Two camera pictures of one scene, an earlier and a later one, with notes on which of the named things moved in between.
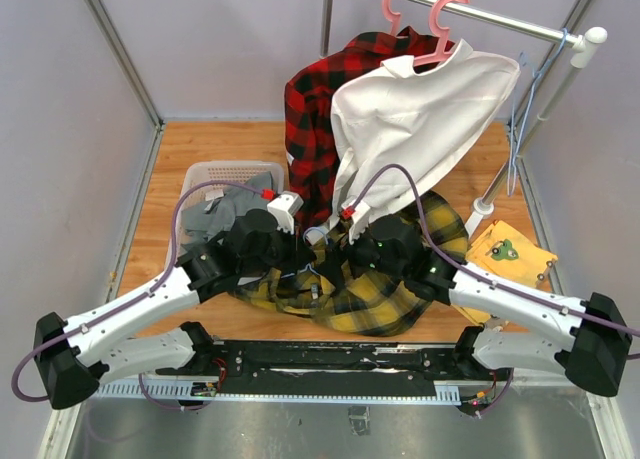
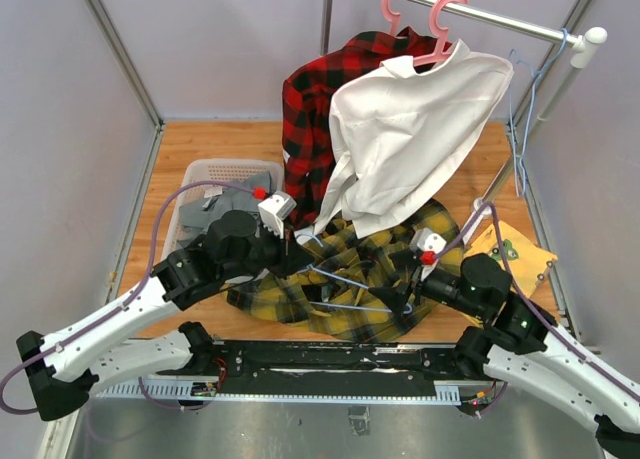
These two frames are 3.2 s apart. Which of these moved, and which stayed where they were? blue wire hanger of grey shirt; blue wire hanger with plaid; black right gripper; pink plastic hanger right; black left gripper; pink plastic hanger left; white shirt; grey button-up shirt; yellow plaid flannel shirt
Moved: black right gripper; blue wire hanger of grey shirt; blue wire hanger with plaid; yellow plaid flannel shirt
Stayed: grey button-up shirt; pink plastic hanger right; white shirt; black left gripper; pink plastic hanger left
